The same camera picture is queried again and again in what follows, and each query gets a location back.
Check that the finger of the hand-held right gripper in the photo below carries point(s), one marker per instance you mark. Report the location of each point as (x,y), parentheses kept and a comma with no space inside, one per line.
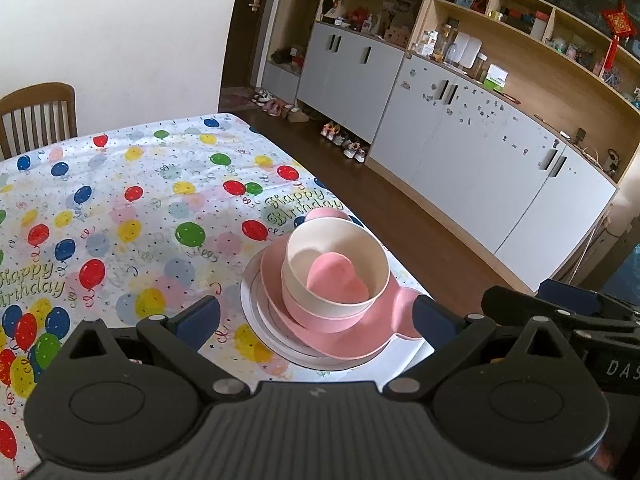
(570,292)
(505,302)

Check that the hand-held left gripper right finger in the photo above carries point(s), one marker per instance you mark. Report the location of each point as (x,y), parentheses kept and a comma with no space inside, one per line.
(434,321)

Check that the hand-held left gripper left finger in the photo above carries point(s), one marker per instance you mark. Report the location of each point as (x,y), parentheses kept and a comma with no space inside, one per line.
(199,321)

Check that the large white plate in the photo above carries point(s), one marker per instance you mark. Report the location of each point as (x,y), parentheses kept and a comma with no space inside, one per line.
(245,295)

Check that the small white plate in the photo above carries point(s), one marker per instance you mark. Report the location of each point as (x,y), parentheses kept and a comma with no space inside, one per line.
(267,317)

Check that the pink mouse-shaped plate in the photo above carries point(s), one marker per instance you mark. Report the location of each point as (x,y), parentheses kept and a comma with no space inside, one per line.
(340,344)

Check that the pink heart-shaped dish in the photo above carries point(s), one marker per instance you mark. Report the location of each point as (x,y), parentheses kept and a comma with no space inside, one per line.
(336,280)

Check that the cream bowl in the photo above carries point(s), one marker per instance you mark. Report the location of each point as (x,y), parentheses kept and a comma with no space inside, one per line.
(302,294)

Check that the pink bowl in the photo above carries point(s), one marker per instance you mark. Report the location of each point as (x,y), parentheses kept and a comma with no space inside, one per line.
(325,322)

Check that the balloon printed tablecloth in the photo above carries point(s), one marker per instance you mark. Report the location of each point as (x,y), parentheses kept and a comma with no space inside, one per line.
(150,200)

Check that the row of small shoes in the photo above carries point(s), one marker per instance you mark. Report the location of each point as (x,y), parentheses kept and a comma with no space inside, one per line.
(345,141)

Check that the green and white box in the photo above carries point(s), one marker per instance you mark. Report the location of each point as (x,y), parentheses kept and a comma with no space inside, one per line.
(495,78)

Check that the white plastic container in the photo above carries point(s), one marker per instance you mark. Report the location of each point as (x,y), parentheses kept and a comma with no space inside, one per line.
(463,50)

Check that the amber glass jar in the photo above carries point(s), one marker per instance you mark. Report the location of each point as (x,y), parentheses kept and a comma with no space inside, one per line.
(448,45)

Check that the brown wooden chair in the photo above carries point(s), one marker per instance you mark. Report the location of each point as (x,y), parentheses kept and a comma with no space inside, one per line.
(37,105)

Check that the red knot ornament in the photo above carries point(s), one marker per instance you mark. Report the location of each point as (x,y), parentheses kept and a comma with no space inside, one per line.
(619,22)

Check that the dark wooden door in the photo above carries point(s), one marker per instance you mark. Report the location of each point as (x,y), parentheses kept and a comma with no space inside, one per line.
(245,50)

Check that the wooden toy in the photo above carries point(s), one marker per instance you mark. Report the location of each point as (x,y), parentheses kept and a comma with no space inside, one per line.
(395,34)

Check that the grey and wood wall cabinet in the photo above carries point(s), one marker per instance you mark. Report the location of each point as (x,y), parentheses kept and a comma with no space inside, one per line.
(450,135)

